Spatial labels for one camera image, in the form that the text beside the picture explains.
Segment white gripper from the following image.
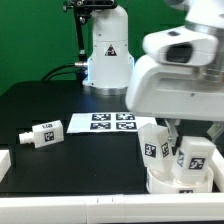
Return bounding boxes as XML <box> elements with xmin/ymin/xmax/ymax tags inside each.
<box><xmin>126</xmin><ymin>55</ymin><xmax>224</xmax><ymax>154</ymax></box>

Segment white round stool seat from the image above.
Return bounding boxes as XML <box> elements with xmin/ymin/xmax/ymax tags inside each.
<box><xmin>146</xmin><ymin>168</ymin><xmax>214</xmax><ymax>194</ymax></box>

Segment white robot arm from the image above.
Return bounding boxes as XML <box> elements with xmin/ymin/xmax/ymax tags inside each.
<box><xmin>84</xmin><ymin>0</ymin><xmax>224</xmax><ymax>141</ymax></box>

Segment white paper marker sheet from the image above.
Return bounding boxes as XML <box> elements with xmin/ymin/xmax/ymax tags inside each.
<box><xmin>67</xmin><ymin>112</ymin><xmax>156</xmax><ymax>134</ymax></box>

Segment white left block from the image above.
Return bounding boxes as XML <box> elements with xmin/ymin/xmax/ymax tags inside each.
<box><xmin>0</xmin><ymin>150</ymin><xmax>11</xmax><ymax>182</ymax></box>

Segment white right rail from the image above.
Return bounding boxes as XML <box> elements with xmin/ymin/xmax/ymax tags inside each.
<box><xmin>209</xmin><ymin>150</ymin><xmax>224</xmax><ymax>193</ymax></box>

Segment white rail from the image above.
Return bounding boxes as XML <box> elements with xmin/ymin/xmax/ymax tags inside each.
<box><xmin>0</xmin><ymin>193</ymin><xmax>224</xmax><ymax>224</ymax></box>
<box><xmin>209</xmin><ymin>150</ymin><xmax>224</xmax><ymax>193</ymax></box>

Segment white front rail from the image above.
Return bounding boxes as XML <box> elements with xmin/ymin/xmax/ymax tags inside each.
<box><xmin>0</xmin><ymin>193</ymin><xmax>224</xmax><ymax>224</ymax></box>

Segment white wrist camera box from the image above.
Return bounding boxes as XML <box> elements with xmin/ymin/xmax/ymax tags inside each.
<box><xmin>142</xmin><ymin>26</ymin><xmax>218</xmax><ymax>66</ymax></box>

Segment black cables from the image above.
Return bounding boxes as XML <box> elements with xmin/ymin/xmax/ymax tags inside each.
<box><xmin>41</xmin><ymin>63</ymin><xmax>86</xmax><ymax>82</ymax></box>

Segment black camera stand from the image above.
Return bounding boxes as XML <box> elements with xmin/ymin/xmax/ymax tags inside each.
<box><xmin>63</xmin><ymin>0</ymin><xmax>118</xmax><ymax>81</ymax></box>

